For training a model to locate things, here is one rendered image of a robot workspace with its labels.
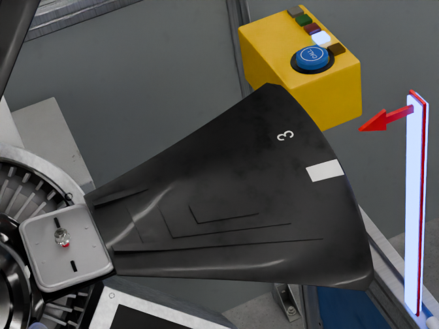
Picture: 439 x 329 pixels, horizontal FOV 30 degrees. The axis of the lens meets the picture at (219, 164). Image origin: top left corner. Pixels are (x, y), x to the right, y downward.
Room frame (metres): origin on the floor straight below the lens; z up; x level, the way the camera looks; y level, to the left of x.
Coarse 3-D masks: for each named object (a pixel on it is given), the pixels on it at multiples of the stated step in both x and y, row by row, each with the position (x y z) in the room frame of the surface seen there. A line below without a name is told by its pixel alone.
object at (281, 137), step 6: (288, 126) 0.58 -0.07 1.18; (276, 132) 0.58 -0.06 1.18; (282, 132) 0.58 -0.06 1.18; (288, 132) 0.58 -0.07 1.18; (294, 132) 0.58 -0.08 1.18; (270, 138) 0.57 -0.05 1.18; (276, 138) 0.57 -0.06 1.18; (282, 138) 0.57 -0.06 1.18; (288, 138) 0.57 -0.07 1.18; (294, 138) 0.57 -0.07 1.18; (300, 138) 0.57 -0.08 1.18; (276, 144) 0.56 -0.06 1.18; (282, 144) 0.56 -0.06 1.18
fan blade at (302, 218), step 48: (288, 96) 0.62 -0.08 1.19; (192, 144) 0.58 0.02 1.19; (240, 144) 0.57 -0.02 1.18; (288, 144) 0.56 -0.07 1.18; (96, 192) 0.54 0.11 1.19; (144, 192) 0.53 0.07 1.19; (192, 192) 0.52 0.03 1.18; (240, 192) 0.51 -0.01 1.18; (288, 192) 0.51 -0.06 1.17; (336, 192) 0.51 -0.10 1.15; (144, 240) 0.47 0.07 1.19; (192, 240) 0.47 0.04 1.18; (240, 240) 0.47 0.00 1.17; (288, 240) 0.46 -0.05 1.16; (336, 240) 0.47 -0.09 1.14; (336, 288) 0.43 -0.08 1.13
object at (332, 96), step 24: (264, 24) 0.92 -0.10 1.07; (288, 24) 0.91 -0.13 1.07; (240, 48) 0.92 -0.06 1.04; (264, 48) 0.86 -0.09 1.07; (288, 48) 0.85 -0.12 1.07; (264, 72) 0.85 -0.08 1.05; (288, 72) 0.80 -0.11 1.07; (312, 72) 0.79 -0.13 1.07; (336, 72) 0.79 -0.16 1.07; (360, 72) 0.80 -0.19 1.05; (312, 96) 0.78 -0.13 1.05; (336, 96) 0.79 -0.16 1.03; (360, 96) 0.80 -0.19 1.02; (336, 120) 0.79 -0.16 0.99
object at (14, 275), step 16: (0, 224) 0.53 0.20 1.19; (16, 224) 0.53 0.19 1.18; (0, 240) 0.45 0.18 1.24; (16, 240) 0.52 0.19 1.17; (0, 256) 0.43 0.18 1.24; (16, 256) 0.44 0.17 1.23; (0, 272) 0.43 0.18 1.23; (16, 272) 0.42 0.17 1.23; (32, 272) 0.50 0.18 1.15; (0, 288) 0.42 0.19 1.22; (16, 288) 0.42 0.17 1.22; (32, 288) 0.44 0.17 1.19; (0, 304) 0.41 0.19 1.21; (16, 304) 0.41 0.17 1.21; (32, 304) 0.42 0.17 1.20; (0, 320) 0.41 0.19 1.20; (16, 320) 0.40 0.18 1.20; (32, 320) 0.47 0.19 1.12
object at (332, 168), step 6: (330, 162) 0.54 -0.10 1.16; (336, 162) 0.54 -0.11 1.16; (306, 168) 0.54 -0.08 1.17; (312, 168) 0.54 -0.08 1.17; (318, 168) 0.54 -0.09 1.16; (324, 168) 0.53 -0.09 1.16; (330, 168) 0.53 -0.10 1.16; (336, 168) 0.53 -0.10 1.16; (312, 174) 0.53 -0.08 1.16; (318, 174) 0.53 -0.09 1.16; (324, 174) 0.53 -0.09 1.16; (330, 174) 0.53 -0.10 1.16; (336, 174) 0.53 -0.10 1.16; (342, 174) 0.53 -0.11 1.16; (312, 180) 0.52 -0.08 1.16; (318, 180) 0.52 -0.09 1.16
